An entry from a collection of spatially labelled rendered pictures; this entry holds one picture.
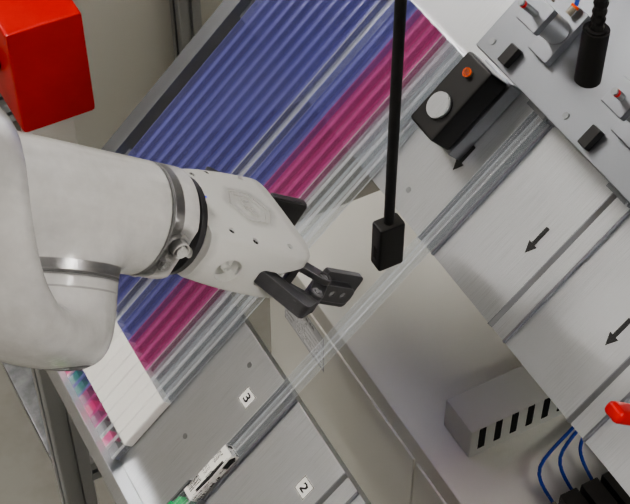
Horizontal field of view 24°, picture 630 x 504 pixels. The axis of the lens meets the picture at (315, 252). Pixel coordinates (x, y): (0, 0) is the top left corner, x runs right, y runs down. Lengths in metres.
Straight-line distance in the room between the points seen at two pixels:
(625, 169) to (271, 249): 0.27
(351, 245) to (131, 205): 0.76
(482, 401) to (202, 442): 0.33
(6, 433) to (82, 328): 1.42
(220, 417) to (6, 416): 1.07
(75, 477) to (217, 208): 0.92
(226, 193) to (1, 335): 0.25
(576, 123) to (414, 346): 0.55
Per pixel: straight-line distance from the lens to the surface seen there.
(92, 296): 0.98
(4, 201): 0.86
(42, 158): 0.96
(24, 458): 2.34
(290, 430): 1.29
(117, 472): 1.41
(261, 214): 1.10
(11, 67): 1.83
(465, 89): 1.22
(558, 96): 1.16
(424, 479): 1.57
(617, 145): 1.12
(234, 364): 1.35
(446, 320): 1.66
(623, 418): 1.01
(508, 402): 1.54
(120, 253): 1.00
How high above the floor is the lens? 1.88
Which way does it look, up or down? 47 degrees down
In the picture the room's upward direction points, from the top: straight up
